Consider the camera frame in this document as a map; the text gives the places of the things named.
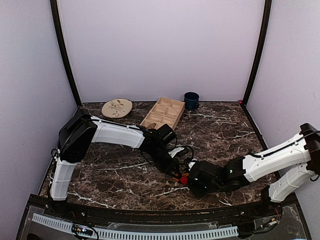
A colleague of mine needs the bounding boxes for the dark blue mug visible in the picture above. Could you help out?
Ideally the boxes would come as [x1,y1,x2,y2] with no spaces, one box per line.
[184,92,200,111]

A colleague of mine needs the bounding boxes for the tan beige sock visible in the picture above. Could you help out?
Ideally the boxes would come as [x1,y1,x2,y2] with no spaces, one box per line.
[146,122,157,129]

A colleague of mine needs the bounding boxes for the black left frame post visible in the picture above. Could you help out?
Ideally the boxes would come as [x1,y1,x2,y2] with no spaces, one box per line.
[49,0,82,108]

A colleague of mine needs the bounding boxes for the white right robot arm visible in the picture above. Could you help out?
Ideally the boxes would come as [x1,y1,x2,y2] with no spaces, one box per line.
[187,123,320,217]

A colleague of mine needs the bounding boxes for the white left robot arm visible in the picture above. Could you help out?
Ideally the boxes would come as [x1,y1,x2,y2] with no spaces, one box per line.
[49,109,182,218]

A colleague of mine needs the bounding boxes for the black right frame post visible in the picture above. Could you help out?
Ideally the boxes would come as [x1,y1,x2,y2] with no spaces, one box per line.
[242,0,272,108]

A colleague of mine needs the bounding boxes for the white slotted cable duct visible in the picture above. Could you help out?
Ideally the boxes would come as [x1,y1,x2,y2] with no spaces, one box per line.
[31,213,239,240]

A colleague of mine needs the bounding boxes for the cream floral plate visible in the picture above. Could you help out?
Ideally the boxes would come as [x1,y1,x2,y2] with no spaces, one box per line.
[101,98,133,119]

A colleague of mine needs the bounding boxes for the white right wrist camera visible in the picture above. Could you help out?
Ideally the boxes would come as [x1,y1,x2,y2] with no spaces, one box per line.
[186,161,197,171]

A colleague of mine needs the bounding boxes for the black frame post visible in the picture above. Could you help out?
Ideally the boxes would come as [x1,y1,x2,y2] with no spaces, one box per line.
[242,0,272,108]
[49,0,82,108]

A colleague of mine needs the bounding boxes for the wooden compartment tray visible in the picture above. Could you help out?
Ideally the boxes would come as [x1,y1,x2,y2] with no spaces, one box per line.
[140,97,185,130]

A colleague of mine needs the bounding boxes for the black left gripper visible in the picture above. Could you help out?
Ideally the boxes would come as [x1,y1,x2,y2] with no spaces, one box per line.
[147,144,181,179]

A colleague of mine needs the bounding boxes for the argyle patterned sock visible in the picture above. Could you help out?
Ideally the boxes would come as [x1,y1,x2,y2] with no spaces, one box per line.
[173,172,189,186]

